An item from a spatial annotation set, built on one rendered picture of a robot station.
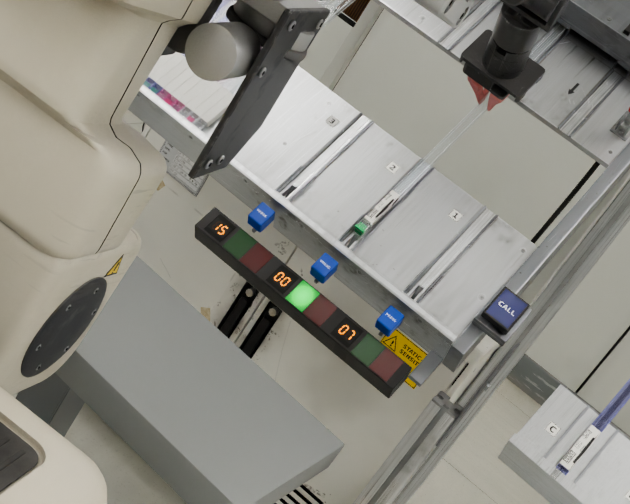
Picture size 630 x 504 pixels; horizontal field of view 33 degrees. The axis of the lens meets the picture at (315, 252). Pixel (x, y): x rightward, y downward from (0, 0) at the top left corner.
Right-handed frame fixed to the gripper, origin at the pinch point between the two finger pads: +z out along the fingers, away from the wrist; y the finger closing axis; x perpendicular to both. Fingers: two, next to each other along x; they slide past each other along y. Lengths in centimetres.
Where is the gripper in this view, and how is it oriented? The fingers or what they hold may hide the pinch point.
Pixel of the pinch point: (487, 101)
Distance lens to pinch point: 155.7
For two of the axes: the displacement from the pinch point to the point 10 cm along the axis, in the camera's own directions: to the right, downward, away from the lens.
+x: -6.5, 6.4, -4.0
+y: -7.5, -6.1, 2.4
